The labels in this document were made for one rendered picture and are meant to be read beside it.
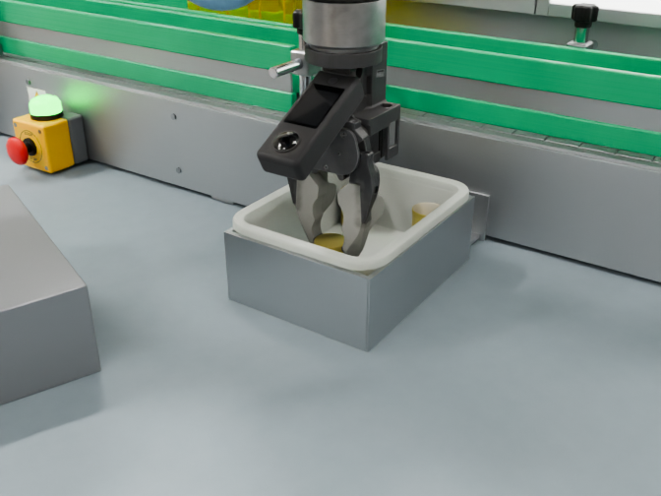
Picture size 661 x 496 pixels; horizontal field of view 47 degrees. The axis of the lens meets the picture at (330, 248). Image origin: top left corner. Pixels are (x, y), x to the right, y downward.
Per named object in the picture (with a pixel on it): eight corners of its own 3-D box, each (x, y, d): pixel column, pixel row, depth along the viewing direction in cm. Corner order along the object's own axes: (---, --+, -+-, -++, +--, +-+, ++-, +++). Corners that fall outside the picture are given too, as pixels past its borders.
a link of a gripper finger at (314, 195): (343, 235, 83) (355, 158, 78) (312, 257, 78) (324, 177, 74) (320, 224, 84) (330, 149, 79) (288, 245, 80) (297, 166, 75)
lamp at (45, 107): (70, 114, 109) (67, 94, 108) (43, 123, 106) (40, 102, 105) (50, 109, 112) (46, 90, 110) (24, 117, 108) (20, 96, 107)
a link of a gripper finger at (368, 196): (385, 220, 73) (375, 132, 70) (377, 226, 72) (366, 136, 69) (343, 216, 76) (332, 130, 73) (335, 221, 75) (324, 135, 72)
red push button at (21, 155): (39, 135, 106) (19, 142, 104) (44, 161, 108) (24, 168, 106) (22, 129, 108) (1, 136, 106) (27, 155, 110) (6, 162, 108)
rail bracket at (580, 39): (599, 110, 94) (618, -1, 88) (581, 125, 89) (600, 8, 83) (567, 105, 96) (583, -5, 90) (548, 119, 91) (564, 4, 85)
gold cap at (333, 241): (335, 289, 77) (335, 251, 75) (307, 279, 78) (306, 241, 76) (354, 275, 79) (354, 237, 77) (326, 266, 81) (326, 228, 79)
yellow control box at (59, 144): (90, 162, 113) (83, 114, 110) (48, 178, 108) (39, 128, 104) (59, 153, 117) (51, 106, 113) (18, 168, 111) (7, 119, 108)
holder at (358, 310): (488, 240, 91) (495, 180, 87) (368, 352, 71) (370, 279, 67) (366, 207, 99) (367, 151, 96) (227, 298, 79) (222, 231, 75)
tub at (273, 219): (471, 255, 87) (478, 184, 82) (369, 350, 70) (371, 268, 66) (343, 218, 95) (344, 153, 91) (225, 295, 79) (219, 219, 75)
